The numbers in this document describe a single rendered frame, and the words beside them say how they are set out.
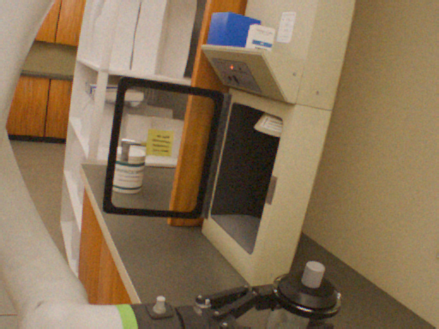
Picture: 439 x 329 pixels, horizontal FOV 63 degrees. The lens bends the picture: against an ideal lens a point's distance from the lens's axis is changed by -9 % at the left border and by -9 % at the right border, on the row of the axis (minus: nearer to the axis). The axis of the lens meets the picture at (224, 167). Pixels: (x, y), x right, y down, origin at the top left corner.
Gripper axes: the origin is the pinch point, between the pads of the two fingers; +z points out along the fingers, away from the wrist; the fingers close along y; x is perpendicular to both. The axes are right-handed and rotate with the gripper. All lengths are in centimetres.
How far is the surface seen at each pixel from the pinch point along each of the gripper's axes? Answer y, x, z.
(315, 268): -0.7, -8.9, -0.5
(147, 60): 162, -30, 16
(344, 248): 45, 16, 59
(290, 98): 33.7, -29.9, 13.7
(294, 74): 34, -35, 13
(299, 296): -2.1, -5.4, -3.2
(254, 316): 22.0, 18.2, 9.6
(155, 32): 160, -45, 17
